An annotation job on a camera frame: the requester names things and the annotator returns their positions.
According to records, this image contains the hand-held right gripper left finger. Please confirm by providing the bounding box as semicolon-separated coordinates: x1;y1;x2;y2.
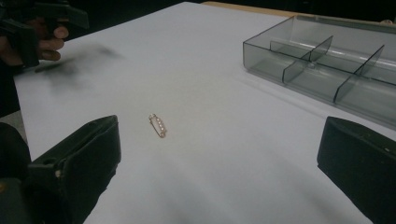
21;115;122;224

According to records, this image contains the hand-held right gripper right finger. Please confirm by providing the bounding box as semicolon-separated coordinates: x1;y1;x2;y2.
317;116;396;224

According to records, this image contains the gold pearl brooch pin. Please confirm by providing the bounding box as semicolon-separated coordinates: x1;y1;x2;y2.
148;113;168;139

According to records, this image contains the grey transparent divided organizer box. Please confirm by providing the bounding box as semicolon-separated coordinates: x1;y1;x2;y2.
242;13;396;130

